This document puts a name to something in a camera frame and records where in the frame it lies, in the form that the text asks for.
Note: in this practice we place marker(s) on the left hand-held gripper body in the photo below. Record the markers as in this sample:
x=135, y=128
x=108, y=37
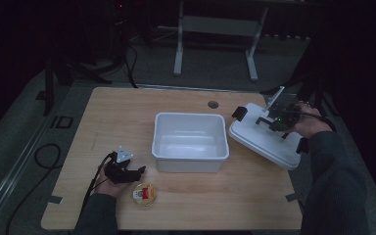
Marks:
x=117, y=171

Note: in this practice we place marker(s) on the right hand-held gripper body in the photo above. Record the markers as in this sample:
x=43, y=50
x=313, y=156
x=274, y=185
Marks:
x=284, y=117

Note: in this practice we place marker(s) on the white box lid black clips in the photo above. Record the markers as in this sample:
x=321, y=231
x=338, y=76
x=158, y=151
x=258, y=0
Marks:
x=261, y=138

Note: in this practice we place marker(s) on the white plastic storage box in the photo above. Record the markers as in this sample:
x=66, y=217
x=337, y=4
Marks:
x=189, y=137

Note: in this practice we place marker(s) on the person's left hand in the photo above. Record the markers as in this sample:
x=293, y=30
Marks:
x=109, y=189

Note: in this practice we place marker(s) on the person's right hand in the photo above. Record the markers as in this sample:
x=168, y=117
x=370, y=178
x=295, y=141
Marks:
x=310, y=125

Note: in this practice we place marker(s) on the black tripod stand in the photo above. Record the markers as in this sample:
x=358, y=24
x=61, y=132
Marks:
x=62, y=78
x=310, y=81

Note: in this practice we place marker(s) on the grey round table grommet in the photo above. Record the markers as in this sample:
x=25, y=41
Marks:
x=212, y=104

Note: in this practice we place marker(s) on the grey tape strip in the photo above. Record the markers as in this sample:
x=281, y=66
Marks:
x=293, y=197

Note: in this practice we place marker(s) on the white metal stand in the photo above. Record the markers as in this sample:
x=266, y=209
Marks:
x=218, y=26

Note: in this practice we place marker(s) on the metal floor rail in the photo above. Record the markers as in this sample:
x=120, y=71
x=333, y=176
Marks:
x=19, y=156

